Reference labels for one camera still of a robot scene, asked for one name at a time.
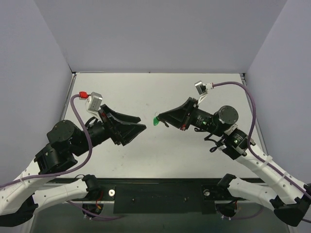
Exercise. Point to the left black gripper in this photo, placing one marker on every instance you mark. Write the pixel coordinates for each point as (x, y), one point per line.
(111, 126)

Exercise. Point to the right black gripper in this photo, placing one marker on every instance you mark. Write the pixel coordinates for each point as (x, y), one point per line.
(188, 114)

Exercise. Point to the green key tag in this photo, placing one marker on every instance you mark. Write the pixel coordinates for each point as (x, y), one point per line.
(155, 121)

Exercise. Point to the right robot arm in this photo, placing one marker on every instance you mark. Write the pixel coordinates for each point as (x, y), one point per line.
(287, 197)

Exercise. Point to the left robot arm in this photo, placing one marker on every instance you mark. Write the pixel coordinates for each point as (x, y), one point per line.
(20, 201)

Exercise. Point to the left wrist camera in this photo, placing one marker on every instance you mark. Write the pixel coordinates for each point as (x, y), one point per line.
(93, 103)

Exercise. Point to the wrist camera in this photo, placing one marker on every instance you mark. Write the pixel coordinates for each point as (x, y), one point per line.
(202, 89)
(93, 103)

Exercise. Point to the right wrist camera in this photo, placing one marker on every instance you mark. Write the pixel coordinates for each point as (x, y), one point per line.
(202, 89)

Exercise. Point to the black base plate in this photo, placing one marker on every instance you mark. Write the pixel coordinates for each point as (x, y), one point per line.
(161, 196)

